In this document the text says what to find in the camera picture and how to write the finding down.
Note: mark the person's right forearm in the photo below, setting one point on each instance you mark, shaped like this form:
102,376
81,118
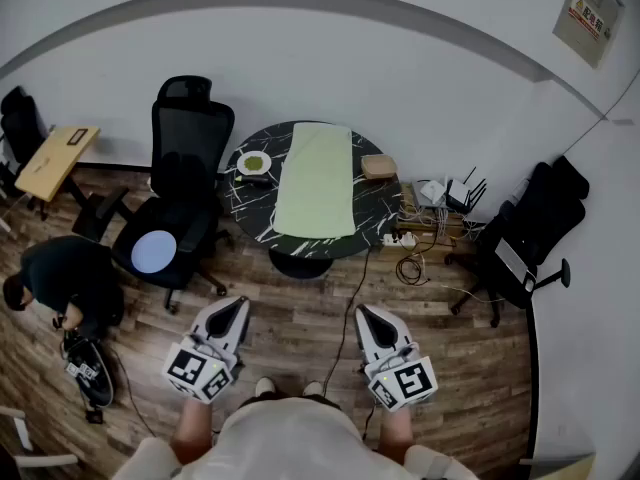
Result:
396,433

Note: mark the black pen with yellow tip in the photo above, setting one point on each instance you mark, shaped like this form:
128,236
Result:
256,180

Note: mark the person's shoe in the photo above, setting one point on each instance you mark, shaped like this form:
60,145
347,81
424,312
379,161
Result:
264,387
313,388

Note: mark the white network box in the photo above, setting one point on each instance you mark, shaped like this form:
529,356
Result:
431,192

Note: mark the white metal frame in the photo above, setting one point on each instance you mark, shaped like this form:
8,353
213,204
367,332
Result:
22,433

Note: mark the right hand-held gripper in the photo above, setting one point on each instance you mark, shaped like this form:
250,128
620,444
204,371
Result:
412,380

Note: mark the grey wall electrical panel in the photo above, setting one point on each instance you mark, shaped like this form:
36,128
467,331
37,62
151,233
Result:
590,13

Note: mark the small light wooden desk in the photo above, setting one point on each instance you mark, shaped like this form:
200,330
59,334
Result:
50,163

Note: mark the white plate with green powder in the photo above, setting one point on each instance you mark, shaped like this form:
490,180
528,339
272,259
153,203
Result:
254,163

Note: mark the low wooden crate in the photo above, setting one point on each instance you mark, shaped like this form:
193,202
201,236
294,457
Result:
425,223

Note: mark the person's left forearm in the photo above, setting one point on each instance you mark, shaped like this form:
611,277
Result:
192,430

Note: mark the person's right shoe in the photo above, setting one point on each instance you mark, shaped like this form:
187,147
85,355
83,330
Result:
313,388

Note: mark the light green towel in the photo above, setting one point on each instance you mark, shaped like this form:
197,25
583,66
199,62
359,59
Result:
315,183

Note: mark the small black floor box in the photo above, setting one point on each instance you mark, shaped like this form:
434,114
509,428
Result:
94,416

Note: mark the black mesh office chair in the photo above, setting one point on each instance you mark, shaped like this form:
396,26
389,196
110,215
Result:
190,153

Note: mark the black router with antennas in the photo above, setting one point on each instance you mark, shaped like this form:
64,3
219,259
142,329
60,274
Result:
459,195

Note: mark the person's white shirt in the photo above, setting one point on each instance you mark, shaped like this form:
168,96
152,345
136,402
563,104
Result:
290,443

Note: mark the white power strip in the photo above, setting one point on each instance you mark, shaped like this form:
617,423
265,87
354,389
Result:
399,239

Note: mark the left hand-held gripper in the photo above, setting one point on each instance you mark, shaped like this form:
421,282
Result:
187,368

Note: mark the person's left shoe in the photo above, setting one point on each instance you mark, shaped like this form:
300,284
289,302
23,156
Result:
264,387

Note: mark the pale blue round plate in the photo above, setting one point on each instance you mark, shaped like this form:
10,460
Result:
152,251

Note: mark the black padded office chair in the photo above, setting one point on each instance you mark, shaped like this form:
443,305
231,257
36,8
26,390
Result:
545,208

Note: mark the black marble round table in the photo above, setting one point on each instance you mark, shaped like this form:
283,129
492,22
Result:
372,208

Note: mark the spare hand-held gripper device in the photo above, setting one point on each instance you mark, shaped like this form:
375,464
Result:
90,370

